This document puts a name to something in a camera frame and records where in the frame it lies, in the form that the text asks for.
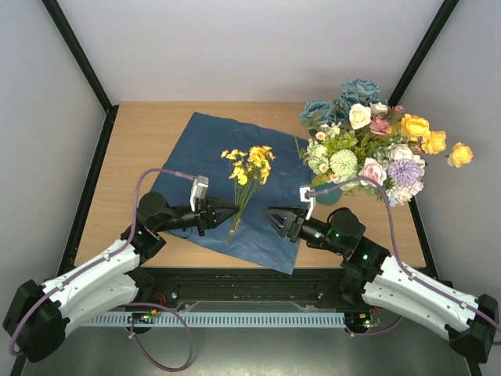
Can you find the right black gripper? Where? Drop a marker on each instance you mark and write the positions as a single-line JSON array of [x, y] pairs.
[[294, 225]]

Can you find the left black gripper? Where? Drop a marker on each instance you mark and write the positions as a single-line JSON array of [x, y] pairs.
[[207, 215]]

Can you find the teal cylindrical vase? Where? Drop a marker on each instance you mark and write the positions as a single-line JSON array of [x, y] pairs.
[[329, 198]]

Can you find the small yellow flower sprig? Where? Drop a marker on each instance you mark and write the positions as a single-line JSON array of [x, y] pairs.
[[249, 171]]

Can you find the blue wrapping paper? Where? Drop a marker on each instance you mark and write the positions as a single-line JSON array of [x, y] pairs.
[[198, 152]]

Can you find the green white flower bunch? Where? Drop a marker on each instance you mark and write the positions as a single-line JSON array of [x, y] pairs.
[[334, 153]]

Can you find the pastel purple flower bunch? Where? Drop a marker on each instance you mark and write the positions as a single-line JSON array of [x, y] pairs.
[[397, 169]]

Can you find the pink rose flower stem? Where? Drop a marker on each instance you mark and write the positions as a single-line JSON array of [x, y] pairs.
[[377, 119]]

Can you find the blue rose bunch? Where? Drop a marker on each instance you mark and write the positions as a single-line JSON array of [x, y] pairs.
[[319, 112]]

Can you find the yellow rose bunch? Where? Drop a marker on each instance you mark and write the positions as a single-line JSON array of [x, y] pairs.
[[417, 130]]

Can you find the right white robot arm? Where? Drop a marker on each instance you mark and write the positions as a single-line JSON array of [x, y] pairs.
[[374, 276]]

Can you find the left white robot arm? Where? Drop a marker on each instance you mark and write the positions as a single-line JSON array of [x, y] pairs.
[[41, 316]]

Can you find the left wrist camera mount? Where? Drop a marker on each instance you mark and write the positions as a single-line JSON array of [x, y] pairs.
[[198, 190]]

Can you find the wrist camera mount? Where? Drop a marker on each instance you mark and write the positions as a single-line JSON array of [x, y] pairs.
[[307, 195], [198, 190]]

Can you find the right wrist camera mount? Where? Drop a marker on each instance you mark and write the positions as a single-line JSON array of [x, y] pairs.
[[307, 195]]

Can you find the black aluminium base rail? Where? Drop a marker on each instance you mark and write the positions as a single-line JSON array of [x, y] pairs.
[[320, 288]]

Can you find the light blue slotted cable duct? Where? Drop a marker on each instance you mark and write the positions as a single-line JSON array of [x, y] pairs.
[[247, 320]]

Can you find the black frame post left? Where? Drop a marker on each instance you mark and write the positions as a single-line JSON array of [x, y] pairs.
[[67, 33]]

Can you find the black frame post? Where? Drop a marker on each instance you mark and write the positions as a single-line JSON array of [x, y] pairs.
[[67, 33], [435, 28]]

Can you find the black frame post right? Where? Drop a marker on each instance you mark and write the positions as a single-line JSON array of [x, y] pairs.
[[435, 28]]

